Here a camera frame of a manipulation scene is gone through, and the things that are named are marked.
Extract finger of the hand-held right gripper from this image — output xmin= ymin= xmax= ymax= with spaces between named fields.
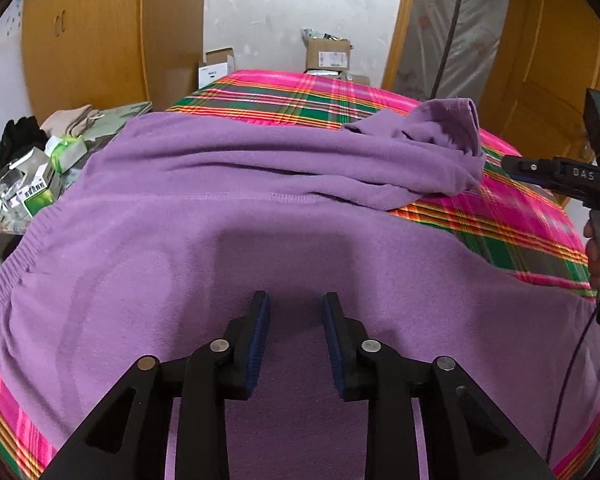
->
xmin=510 ymin=169 xmax=561 ymax=187
xmin=501 ymin=155 xmax=557 ymax=173

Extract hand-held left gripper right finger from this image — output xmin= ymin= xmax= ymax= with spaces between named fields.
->
xmin=321 ymin=291 xmax=556 ymax=480

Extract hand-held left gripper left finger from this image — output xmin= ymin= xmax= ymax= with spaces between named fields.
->
xmin=40 ymin=291 xmax=272 ymax=480

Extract purple sweater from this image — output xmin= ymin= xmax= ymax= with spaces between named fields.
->
xmin=0 ymin=97 xmax=600 ymax=480

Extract beige folded clothes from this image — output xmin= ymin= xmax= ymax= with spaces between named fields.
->
xmin=40 ymin=105 xmax=103 ymax=138

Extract black clothes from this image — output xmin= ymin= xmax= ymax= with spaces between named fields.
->
xmin=0 ymin=116 xmax=48 ymax=193

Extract person's right hand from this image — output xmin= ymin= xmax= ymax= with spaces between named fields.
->
xmin=583 ymin=220 xmax=600 ymax=291

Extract pink green plaid bed sheet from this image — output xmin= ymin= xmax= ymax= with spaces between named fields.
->
xmin=0 ymin=69 xmax=600 ymax=480

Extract wooden door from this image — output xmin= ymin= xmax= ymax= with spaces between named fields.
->
xmin=480 ymin=0 xmax=600 ymax=206

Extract clear plastic zipper curtain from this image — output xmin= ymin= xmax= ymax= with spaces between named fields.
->
xmin=395 ymin=0 xmax=513 ymax=106

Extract brown cardboard box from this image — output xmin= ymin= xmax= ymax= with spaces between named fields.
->
xmin=302 ymin=30 xmax=353 ymax=73

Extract green white medicine box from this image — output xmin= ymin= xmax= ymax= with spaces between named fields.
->
xmin=20 ymin=170 xmax=61 ymax=216

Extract folding table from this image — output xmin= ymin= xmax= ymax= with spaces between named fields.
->
xmin=0 ymin=102 xmax=153 ymax=236

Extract green tissue pack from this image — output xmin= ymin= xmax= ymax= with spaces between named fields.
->
xmin=47 ymin=136 xmax=88 ymax=173

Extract tall white box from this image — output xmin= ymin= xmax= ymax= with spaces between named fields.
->
xmin=197 ymin=48 xmax=236 ymax=88

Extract clear glass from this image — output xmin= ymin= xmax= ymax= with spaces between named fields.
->
xmin=0 ymin=147 xmax=51 ymax=196

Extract wooden wardrobe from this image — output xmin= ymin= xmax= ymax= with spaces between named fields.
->
xmin=21 ymin=0 xmax=208 ymax=121

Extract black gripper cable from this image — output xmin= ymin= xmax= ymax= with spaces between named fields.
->
xmin=545 ymin=305 xmax=600 ymax=466

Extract wooden door frame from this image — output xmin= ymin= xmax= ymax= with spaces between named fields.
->
xmin=382 ymin=0 xmax=421 ymax=91

